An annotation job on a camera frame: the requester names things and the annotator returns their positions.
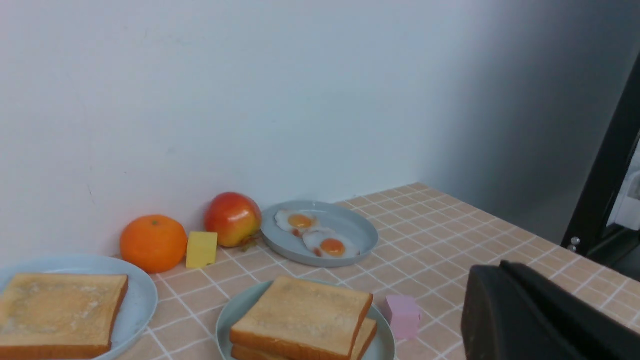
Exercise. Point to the fried egg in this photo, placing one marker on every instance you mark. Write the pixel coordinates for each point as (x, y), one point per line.
(295, 222)
(326, 243)

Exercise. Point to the yellow cube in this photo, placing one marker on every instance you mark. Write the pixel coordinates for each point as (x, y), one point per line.
(202, 249)

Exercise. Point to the light blue bread plate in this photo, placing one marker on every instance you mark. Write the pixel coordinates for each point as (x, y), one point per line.
(138, 307)

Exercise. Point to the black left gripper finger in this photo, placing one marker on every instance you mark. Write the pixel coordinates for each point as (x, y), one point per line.
(512, 312)

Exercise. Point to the pink cube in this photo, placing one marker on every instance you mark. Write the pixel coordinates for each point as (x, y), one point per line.
(403, 315)

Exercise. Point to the red apple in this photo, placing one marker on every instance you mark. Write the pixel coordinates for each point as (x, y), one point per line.
(235, 218)

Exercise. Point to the grey egg plate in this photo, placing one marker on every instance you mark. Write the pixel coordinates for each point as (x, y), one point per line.
(331, 217)

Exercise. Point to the back fried egg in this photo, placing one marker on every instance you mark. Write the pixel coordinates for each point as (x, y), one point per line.
(295, 222)

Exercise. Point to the front fried egg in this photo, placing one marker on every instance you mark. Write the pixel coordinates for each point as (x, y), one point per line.
(326, 243)

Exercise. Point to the black metal frame post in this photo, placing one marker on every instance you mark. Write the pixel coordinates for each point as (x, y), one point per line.
(587, 229)

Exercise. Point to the orange fruit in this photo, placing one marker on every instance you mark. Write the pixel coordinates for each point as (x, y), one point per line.
(153, 243)

